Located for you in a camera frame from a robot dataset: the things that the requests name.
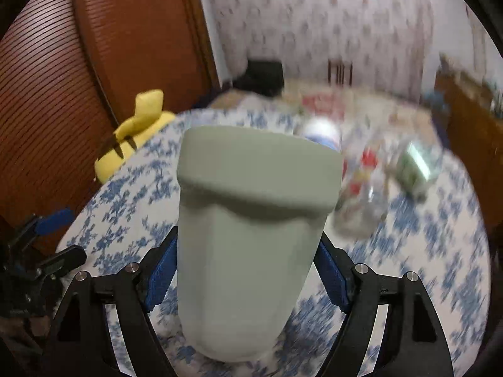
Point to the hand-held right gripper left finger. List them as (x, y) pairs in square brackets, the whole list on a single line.
[(161, 275)]

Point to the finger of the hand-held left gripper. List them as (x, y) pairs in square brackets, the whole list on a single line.
[(53, 218), (65, 257)]

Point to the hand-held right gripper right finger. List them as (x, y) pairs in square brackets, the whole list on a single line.
[(333, 273)]

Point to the grey-green cup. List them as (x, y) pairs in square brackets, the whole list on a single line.
[(251, 239)]

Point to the blue floral tablecloth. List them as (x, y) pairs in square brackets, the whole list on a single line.
[(412, 267)]

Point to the clear glass jar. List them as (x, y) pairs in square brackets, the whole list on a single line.
[(363, 192)]

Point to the yellow plush toy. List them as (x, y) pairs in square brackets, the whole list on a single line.
[(129, 133)]

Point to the green box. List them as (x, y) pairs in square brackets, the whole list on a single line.
[(415, 171)]

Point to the wooden door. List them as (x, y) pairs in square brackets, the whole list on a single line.
[(98, 86)]

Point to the white and blue bottle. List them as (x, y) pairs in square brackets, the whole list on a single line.
[(322, 133)]

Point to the red and white packet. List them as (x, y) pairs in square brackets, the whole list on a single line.
[(324, 104)]

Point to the wooden chair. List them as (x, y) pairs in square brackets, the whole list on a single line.
[(340, 71)]

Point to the wooden cabinet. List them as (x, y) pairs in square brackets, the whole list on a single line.
[(469, 118)]

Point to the black bag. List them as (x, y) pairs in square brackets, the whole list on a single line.
[(264, 74)]

